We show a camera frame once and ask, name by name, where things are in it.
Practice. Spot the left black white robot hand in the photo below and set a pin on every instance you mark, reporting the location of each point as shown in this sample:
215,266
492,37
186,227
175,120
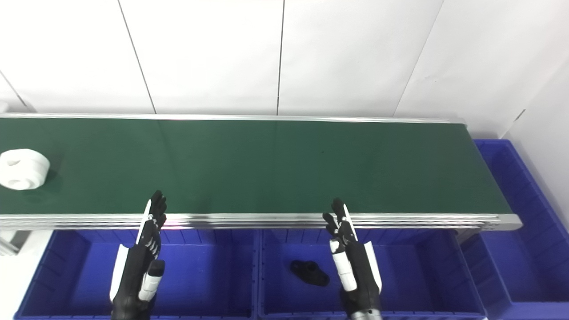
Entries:
133,280

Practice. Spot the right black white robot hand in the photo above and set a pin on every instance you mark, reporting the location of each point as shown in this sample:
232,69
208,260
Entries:
362,275

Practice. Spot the white round plastic part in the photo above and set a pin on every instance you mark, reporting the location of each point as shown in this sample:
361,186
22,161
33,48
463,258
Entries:
23,169

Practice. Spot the black flat plastic part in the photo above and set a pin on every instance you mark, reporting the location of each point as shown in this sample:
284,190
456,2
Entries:
311,272

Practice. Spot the blue plastic bin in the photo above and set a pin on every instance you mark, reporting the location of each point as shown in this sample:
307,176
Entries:
209,275
422,275
524,249

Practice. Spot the green conveyor belt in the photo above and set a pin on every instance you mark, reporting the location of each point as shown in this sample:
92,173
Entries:
266,164
266,221

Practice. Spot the aluminium conveyor support leg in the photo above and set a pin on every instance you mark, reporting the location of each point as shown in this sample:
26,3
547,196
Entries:
11,243

